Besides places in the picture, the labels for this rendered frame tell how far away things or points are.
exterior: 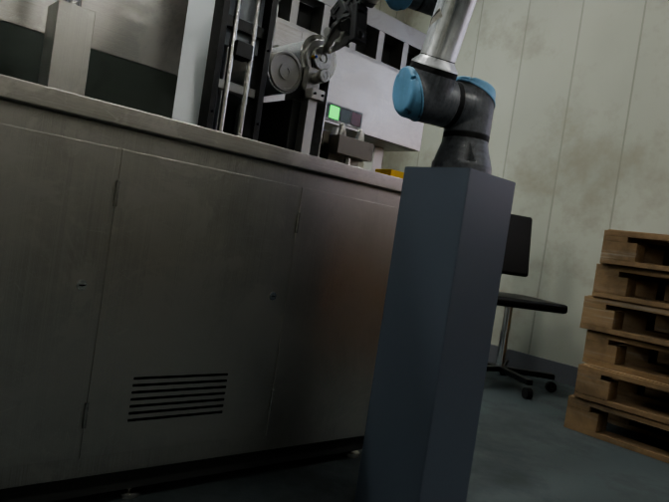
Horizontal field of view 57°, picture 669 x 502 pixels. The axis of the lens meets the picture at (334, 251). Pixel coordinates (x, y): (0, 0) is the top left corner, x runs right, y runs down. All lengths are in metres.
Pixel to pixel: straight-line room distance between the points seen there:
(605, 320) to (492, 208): 1.52
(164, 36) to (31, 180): 0.93
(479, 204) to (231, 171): 0.60
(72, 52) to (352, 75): 1.22
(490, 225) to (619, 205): 2.61
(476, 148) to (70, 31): 1.04
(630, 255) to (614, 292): 0.18
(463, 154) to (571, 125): 2.84
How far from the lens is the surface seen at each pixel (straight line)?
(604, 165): 4.18
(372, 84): 2.65
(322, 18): 2.52
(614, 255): 2.92
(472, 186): 1.46
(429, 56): 1.50
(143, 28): 2.10
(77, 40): 1.73
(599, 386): 2.95
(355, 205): 1.76
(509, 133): 4.55
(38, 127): 1.34
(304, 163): 1.60
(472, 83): 1.57
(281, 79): 1.94
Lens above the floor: 0.70
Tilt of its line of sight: 1 degrees down
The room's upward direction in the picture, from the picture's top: 8 degrees clockwise
